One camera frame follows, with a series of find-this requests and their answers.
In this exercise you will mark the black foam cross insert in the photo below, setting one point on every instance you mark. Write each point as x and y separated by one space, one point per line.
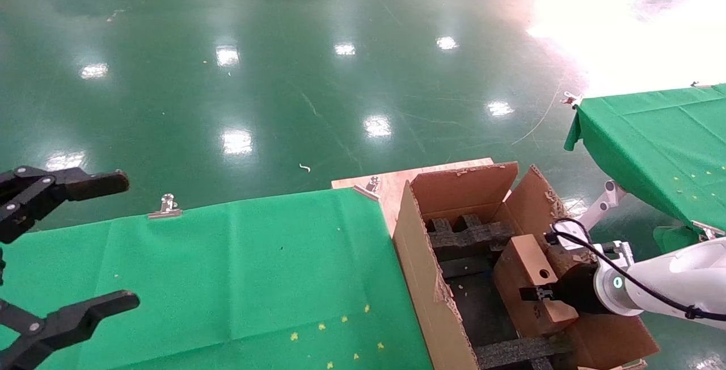
465 239

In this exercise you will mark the green cloth on side table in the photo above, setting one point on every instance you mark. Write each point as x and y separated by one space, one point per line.
652 137

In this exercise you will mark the green table cloth with crumbs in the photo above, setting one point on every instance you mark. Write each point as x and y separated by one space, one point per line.
227 273

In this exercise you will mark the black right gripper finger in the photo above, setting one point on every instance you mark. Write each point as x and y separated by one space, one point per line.
539 294

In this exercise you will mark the small cardboard box with hole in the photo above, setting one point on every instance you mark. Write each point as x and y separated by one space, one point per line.
524 268

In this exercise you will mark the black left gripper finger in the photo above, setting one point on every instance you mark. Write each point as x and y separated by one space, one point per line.
57 327
34 194

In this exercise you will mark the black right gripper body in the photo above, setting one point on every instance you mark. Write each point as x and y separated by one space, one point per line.
578 290

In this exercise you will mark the white scrap of litter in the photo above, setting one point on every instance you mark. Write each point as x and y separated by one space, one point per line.
305 167

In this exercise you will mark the large open cardboard carton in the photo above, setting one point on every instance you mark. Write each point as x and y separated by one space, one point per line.
420 279

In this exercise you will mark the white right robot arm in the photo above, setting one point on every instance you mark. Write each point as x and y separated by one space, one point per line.
680 279

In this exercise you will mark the black foam strip insert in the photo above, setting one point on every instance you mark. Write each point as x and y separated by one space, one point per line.
510 352

